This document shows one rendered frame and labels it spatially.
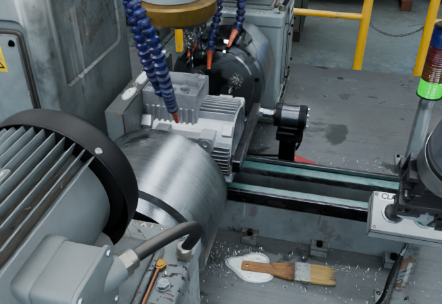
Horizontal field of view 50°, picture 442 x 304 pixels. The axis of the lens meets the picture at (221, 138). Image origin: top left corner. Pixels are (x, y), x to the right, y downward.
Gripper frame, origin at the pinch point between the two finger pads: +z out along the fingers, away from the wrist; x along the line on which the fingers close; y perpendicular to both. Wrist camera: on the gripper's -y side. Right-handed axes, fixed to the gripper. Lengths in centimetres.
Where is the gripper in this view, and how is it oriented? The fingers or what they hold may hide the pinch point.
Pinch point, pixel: (427, 214)
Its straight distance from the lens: 85.1
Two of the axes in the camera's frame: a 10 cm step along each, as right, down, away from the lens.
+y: -9.7, -1.3, 1.9
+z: 1.3, 4.1, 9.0
